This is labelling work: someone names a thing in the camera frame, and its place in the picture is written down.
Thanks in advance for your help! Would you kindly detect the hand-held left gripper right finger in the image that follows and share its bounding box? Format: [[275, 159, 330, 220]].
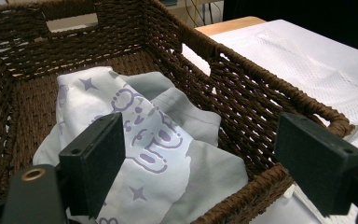
[[274, 111, 358, 218]]

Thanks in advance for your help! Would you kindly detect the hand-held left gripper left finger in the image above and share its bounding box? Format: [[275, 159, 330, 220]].
[[58, 111, 127, 219]]

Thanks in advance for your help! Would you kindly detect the grey printed garment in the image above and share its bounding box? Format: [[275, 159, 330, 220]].
[[32, 65, 250, 224]]

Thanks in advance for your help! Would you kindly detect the brown woven basket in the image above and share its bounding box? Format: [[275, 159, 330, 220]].
[[0, 0, 355, 224]]

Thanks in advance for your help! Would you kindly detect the black hanging cable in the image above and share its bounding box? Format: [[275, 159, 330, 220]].
[[184, 0, 207, 27]]

